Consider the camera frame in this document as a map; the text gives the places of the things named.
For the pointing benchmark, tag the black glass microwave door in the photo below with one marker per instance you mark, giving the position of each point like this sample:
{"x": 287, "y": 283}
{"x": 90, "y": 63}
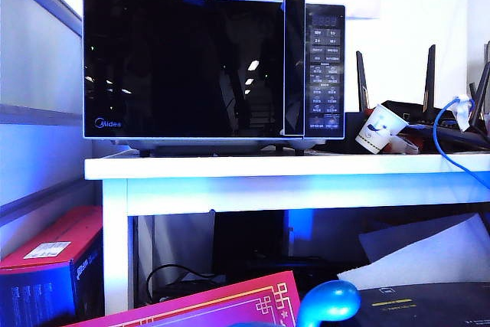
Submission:
{"x": 183, "y": 74}

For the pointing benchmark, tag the silver Midea microwave oven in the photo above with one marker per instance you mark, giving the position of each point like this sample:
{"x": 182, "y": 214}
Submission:
{"x": 325, "y": 74}

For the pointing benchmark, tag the magenta box gold pattern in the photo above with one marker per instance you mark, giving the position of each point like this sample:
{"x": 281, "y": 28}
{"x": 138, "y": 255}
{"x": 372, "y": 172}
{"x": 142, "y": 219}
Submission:
{"x": 229, "y": 304}

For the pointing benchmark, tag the red and black cardboard box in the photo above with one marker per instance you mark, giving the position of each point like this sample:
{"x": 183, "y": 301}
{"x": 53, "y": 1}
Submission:
{"x": 46, "y": 233}

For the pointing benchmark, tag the black box yellow print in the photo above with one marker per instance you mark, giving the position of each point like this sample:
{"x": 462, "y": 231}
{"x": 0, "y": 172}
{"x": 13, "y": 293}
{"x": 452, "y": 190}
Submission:
{"x": 421, "y": 304}

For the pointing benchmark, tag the white table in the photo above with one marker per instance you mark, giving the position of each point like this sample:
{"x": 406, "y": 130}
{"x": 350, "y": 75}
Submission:
{"x": 268, "y": 166}

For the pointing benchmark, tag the black computer case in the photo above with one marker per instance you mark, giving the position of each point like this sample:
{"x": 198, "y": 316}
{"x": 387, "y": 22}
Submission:
{"x": 249, "y": 235}

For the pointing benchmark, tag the white paper cup blue print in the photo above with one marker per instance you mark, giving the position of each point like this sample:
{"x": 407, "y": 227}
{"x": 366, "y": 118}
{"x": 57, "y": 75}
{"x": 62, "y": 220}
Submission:
{"x": 377, "y": 129}

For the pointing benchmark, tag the small red white package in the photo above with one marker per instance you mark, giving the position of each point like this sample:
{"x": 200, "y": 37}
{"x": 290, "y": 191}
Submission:
{"x": 402, "y": 145}

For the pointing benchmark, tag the black router with antennas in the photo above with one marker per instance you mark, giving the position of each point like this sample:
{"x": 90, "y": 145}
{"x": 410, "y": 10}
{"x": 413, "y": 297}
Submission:
{"x": 413, "y": 108}

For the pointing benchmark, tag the grey paper sheet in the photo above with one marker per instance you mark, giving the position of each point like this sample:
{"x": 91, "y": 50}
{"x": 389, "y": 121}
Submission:
{"x": 390, "y": 244}

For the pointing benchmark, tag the glossy blue rounded object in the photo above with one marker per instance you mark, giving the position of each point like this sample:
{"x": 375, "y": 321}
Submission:
{"x": 329, "y": 300}

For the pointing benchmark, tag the white paper sheet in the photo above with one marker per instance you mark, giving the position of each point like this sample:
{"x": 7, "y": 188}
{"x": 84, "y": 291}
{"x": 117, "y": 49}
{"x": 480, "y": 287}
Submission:
{"x": 440, "y": 262}

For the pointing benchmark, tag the grey partition frame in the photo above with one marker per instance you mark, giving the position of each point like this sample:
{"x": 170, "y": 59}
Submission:
{"x": 38, "y": 114}

